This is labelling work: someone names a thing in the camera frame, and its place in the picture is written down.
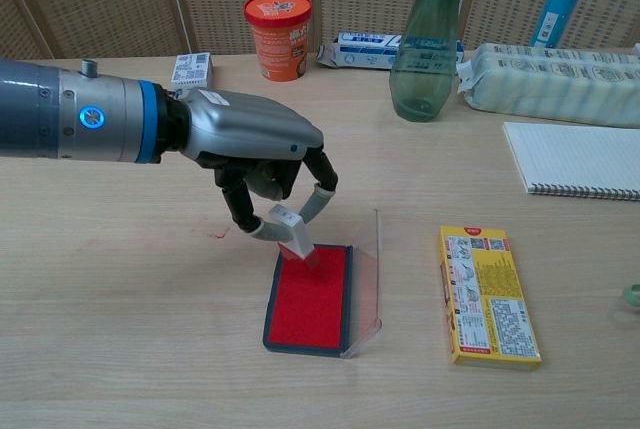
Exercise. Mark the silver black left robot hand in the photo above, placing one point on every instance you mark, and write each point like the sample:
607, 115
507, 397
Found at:
240, 124

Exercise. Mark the white and red stamp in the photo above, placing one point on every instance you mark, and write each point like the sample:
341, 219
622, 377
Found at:
296, 236

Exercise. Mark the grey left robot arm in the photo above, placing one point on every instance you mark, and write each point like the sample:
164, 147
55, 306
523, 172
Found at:
50, 114

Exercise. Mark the red ink pad clear lid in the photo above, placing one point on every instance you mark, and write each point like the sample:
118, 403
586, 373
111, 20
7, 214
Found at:
305, 309

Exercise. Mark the small white printed box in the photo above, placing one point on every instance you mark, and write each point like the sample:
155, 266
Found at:
192, 69

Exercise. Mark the orange instant noodle cup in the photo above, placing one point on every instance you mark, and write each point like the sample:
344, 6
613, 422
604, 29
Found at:
277, 39

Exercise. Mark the long white blue carton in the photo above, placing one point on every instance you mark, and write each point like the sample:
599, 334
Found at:
357, 51

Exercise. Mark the green spray bottle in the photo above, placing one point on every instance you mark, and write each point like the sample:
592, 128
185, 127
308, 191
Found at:
425, 49

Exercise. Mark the yellow flat printed box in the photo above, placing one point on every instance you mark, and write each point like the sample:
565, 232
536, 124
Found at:
492, 299

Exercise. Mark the clear pack of white cups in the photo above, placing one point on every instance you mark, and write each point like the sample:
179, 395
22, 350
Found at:
550, 84

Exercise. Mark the white spiral notebook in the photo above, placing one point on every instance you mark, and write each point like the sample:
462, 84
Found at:
575, 159

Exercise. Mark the green plastic dustpan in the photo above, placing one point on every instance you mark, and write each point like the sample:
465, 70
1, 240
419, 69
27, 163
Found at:
632, 295

